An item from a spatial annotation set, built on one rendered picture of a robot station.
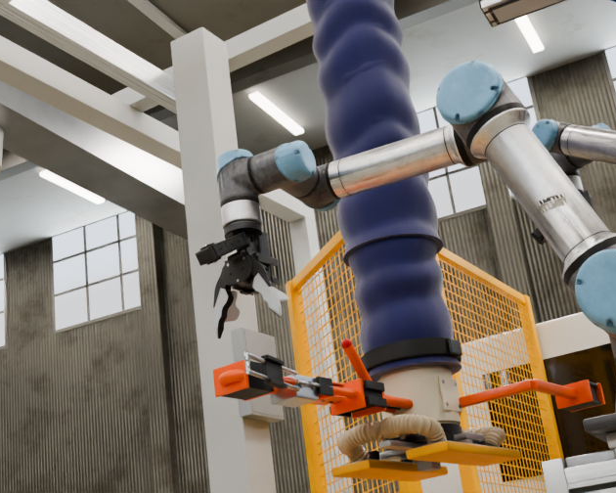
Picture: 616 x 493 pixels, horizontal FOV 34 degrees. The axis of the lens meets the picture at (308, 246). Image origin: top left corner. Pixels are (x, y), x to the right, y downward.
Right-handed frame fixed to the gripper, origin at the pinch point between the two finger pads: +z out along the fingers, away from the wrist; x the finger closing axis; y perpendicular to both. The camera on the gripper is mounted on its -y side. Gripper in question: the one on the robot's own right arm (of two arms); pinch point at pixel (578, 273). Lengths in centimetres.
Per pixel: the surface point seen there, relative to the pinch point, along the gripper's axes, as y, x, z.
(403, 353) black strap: -35, -39, 19
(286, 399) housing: -45, -77, 33
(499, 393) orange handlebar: -18.1, -28.2, 30.3
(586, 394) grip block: -3.3, -7.9, 30.7
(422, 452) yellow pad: -31, -46, 42
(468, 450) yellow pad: -24, -39, 42
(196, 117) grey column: -131, 48, -110
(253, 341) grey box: -118, 51, -20
